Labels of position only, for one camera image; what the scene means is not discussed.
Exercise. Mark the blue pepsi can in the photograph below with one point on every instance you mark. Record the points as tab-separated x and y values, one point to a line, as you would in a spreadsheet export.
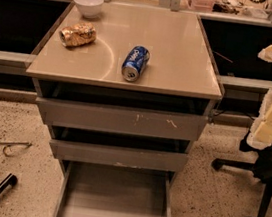
135	63

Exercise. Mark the black office chair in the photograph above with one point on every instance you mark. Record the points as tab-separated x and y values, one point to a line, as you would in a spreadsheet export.
261	172

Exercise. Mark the metal hook rod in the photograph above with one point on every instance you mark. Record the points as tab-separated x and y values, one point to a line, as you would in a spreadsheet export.
11	149

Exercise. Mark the top grey drawer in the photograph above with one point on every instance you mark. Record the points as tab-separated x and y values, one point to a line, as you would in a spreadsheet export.
123	120

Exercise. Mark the crushed gold can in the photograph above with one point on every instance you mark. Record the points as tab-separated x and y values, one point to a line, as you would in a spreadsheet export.
78	34

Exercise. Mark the middle grey drawer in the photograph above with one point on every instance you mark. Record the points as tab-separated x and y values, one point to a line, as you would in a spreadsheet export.
115	156

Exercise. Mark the grey drawer cabinet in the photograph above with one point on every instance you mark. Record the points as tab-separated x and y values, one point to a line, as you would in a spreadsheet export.
178	78

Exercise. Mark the white bowl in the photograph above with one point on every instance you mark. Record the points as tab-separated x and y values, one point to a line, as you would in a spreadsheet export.
89	8

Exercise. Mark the open bottom grey drawer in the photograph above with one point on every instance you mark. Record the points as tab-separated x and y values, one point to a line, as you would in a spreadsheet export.
91	190

